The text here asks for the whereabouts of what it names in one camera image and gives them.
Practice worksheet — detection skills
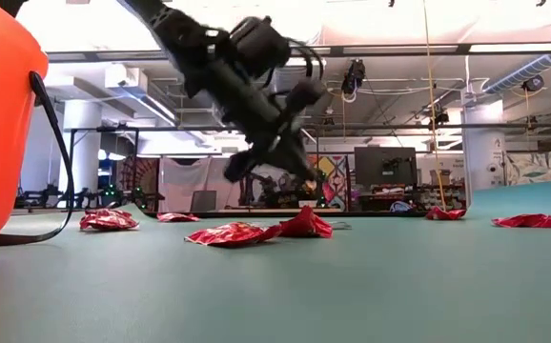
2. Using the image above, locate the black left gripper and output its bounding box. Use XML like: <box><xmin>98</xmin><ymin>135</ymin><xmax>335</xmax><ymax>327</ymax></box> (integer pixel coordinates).
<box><xmin>187</xmin><ymin>59</ymin><xmax>327</xmax><ymax>191</ymax></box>

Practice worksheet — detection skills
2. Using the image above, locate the red candy packet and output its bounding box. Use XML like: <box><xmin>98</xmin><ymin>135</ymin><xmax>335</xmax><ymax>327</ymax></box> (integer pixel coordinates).
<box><xmin>491</xmin><ymin>212</ymin><xmax>551</xmax><ymax>230</ymax></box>
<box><xmin>156</xmin><ymin>212</ymin><xmax>201</xmax><ymax>224</ymax></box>
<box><xmin>278</xmin><ymin>205</ymin><xmax>335</xmax><ymax>239</ymax></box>
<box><xmin>78</xmin><ymin>208</ymin><xmax>140</xmax><ymax>232</ymax></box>
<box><xmin>184</xmin><ymin>221</ymin><xmax>284</xmax><ymax>249</ymax></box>
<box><xmin>424</xmin><ymin>205</ymin><xmax>468</xmax><ymax>222</ymax></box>

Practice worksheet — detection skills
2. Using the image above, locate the colourful patchwork quilt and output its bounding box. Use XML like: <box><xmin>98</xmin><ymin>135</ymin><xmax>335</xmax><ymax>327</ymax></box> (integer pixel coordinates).
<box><xmin>316</xmin><ymin>152</ymin><xmax>353</xmax><ymax>212</ymax></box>

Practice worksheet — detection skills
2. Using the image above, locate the black computer monitor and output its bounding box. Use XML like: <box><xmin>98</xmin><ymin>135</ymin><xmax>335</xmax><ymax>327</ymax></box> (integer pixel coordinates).
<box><xmin>354</xmin><ymin>146</ymin><xmax>418</xmax><ymax>188</ymax></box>

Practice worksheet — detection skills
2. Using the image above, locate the gray chair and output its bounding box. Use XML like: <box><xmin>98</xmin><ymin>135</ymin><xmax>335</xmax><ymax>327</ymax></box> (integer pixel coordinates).
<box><xmin>190</xmin><ymin>189</ymin><xmax>218</xmax><ymax>213</ymax></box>

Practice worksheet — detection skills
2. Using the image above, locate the long black horizontal bar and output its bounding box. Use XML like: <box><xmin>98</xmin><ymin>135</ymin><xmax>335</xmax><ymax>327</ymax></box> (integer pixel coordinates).
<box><xmin>63</xmin><ymin>122</ymin><xmax>551</xmax><ymax>133</ymax></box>

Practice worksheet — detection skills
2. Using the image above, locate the white hanging cloth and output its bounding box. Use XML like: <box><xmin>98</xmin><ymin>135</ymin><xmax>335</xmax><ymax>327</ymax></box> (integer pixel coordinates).
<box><xmin>158</xmin><ymin>155</ymin><xmax>300</xmax><ymax>213</ymax></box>

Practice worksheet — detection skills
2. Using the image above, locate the cluttered storage shelf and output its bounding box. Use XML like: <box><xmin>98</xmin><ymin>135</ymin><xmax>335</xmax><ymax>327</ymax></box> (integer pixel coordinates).
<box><xmin>351</xmin><ymin>184</ymin><xmax>467</xmax><ymax>212</ymax></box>

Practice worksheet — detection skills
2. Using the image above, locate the green table mat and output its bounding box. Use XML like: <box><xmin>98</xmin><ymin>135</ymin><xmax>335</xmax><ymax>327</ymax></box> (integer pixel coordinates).
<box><xmin>0</xmin><ymin>177</ymin><xmax>551</xmax><ymax>343</ymax></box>

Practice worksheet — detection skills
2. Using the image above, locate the white round column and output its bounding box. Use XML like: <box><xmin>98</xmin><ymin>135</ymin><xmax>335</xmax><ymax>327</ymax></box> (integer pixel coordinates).
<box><xmin>60</xmin><ymin>98</ymin><xmax>103</xmax><ymax>206</ymax></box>
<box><xmin>460</xmin><ymin>99</ymin><xmax>509</xmax><ymax>195</ymax></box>

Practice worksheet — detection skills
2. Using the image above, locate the background robot workstation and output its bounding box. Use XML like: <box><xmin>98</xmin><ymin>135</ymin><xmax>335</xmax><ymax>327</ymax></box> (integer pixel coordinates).
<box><xmin>15</xmin><ymin>185</ymin><xmax>165</xmax><ymax>214</ymax></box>

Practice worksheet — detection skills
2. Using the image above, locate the black hanging cable reel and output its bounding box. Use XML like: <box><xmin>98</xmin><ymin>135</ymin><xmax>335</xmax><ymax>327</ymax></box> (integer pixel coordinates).
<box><xmin>340</xmin><ymin>58</ymin><xmax>367</xmax><ymax>104</ymax></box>
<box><xmin>428</xmin><ymin>110</ymin><xmax>451</xmax><ymax>131</ymax></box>
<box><xmin>521</xmin><ymin>74</ymin><xmax>545</xmax><ymax>93</ymax></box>

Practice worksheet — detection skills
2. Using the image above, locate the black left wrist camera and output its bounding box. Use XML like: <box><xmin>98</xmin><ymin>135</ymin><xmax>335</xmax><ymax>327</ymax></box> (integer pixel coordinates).
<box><xmin>230</xmin><ymin>15</ymin><xmax>292</xmax><ymax>81</ymax></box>

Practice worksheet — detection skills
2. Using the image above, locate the silver ceiling duct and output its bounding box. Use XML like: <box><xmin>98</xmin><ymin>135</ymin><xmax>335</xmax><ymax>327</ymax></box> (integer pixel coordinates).
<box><xmin>258</xmin><ymin>0</ymin><xmax>327</xmax><ymax>152</ymax></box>

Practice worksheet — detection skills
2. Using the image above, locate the yellow hanging cord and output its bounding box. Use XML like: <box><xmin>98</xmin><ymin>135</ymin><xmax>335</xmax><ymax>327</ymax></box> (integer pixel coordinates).
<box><xmin>420</xmin><ymin>0</ymin><xmax>448</xmax><ymax>212</ymax></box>

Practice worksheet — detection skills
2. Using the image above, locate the black overhead frame beam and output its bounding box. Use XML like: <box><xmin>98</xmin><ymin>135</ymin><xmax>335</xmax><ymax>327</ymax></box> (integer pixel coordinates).
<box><xmin>46</xmin><ymin>41</ymin><xmax>551</xmax><ymax>64</ymax></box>

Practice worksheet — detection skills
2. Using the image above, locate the round pattern wall hanging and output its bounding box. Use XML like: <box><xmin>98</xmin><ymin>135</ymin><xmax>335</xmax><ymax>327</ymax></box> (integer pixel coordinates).
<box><xmin>115</xmin><ymin>156</ymin><xmax>161</xmax><ymax>211</ymax></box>

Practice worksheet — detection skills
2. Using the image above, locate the leaf pattern wall panel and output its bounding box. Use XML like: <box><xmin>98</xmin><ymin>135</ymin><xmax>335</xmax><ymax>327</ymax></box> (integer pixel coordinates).
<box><xmin>506</xmin><ymin>151</ymin><xmax>551</xmax><ymax>190</ymax></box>

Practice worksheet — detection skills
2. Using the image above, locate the blue spiral ceiling duct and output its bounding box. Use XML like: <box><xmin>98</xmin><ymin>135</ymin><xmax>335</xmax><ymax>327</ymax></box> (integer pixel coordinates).
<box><xmin>482</xmin><ymin>51</ymin><xmax>551</xmax><ymax>95</ymax></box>

